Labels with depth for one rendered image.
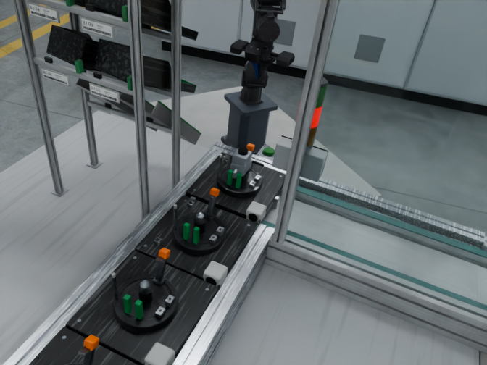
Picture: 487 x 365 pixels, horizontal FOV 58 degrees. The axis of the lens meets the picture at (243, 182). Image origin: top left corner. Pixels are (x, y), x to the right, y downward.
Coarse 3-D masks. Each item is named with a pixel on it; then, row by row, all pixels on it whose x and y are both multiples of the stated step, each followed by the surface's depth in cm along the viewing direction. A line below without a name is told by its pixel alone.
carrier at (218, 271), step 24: (168, 216) 120; (192, 216) 118; (216, 216) 122; (144, 240) 112; (168, 240) 113; (192, 240) 111; (216, 240) 111; (240, 240) 115; (168, 264) 108; (192, 264) 107; (216, 264) 106
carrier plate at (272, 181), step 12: (228, 156) 144; (216, 168) 139; (264, 168) 141; (204, 180) 133; (216, 180) 134; (264, 180) 136; (276, 180) 137; (192, 192) 129; (204, 192) 129; (264, 192) 132; (276, 192) 133; (216, 204) 126; (228, 204) 126; (240, 204) 127; (264, 204) 128; (240, 216) 125
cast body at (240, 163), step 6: (240, 150) 126; (246, 150) 126; (234, 156) 126; (240, 156) 125; (246, 156) 126; (234, 162) 127; (240, 162) 126; (246, 162) 126; (234, 168) 127; (240, 168) 126; (246, 168) 128; (234, 174) 126
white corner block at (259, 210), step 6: (252, 204) 124; (258, 204) 124; (246, 210) 123; (252, 210) 122; (258, 210) 122; (264, 210) 123; (246, 216) 124; (252, 216) 122; (258, 216) 122; (264, 216) 125; (258, 222) 123
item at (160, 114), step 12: (120, 96) 124; (132, 96) 128; (132, 108) 130; (156, 108) 119; (168, 108) 124; (156, 120) 129; (168, 120) 127; (180, 120) 132; (180, 132) 134; (192, 132) 140
